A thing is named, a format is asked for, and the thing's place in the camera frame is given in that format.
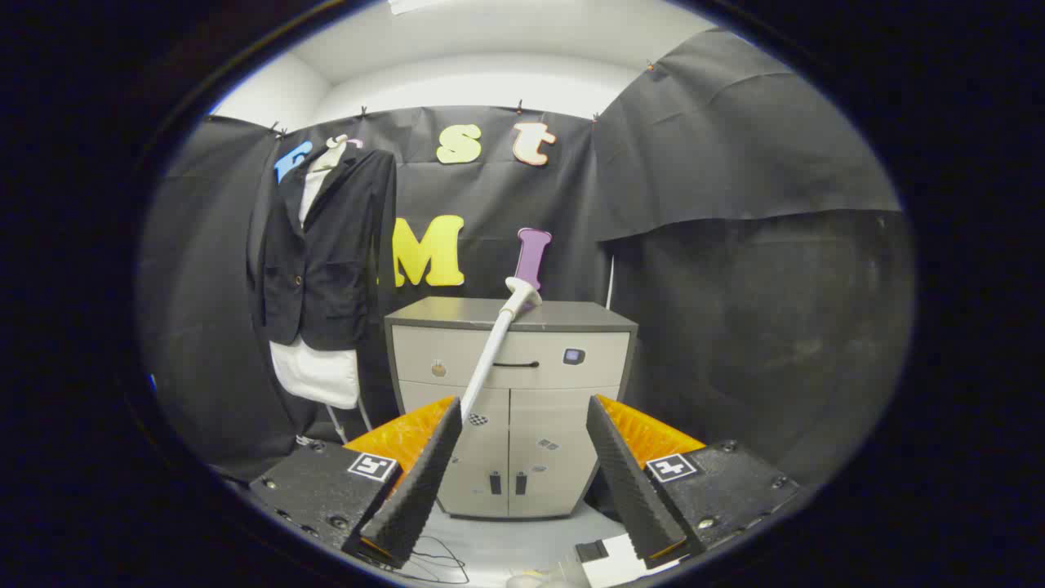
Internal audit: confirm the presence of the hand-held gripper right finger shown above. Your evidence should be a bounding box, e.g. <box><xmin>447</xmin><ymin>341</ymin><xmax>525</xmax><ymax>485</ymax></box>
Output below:
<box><xmin>585</xmin><ymin>394</ymin><xmax>801</xmax><ymax>570</ymax></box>

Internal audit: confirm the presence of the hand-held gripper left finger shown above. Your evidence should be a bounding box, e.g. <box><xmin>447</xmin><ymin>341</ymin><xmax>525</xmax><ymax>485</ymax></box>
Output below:
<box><xmin>247</xmin><ymin>395</ymin><xmax>464</xmax><ymax>570</ymax></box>

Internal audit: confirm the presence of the black suit jacket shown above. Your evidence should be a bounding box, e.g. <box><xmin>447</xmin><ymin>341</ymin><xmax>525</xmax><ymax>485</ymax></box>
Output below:
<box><xmin>247</xmin><ymin>147</ymin><xmax>398</xmax><ymax>352</ymax></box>

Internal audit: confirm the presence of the grey beige cabinet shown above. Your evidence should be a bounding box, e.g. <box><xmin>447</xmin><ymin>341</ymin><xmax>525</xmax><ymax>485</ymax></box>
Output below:
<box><xmin>384</xmin><ymin>296</ymin><xmax>639</xmax><ymax>520</ymax></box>

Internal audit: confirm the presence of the white mannequin torso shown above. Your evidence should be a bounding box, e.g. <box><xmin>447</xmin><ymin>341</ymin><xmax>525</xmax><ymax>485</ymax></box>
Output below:
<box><xmin>269</xmin><ymin>135</ymin><xmax>374</xmax><ymax>446</ymax></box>

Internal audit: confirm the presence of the black backdrop cloth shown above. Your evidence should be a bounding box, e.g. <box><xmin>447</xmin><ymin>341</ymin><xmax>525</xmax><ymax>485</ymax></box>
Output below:
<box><xmin>137</xmin><ymin>29</ymin><xmax>917</xmax><ymax>491</ymax></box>

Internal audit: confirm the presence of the black cable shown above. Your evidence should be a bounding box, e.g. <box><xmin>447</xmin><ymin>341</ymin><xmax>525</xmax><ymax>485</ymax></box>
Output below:
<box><xmin>407</xmin><ymin>546</ymin><xmax>471</xmax><ymax>586</ymax></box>

